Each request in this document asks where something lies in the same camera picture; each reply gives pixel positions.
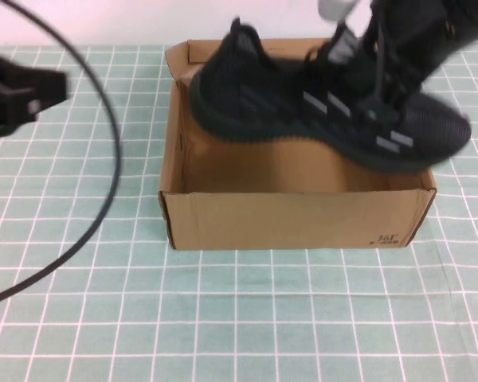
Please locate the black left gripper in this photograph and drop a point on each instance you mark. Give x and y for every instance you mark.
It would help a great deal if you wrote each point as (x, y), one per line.
(8, 91)

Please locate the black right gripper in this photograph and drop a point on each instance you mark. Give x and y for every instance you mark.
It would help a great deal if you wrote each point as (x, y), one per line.
(422, 32)

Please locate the black knit sneaker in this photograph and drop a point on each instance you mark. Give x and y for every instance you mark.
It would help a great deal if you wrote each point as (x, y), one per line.
(263, 111)

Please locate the brown cardboard shoe box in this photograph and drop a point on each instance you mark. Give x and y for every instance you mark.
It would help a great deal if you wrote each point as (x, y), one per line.
(283, 219)

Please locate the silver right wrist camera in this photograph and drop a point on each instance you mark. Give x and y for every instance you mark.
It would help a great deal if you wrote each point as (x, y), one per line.
(334, 8)

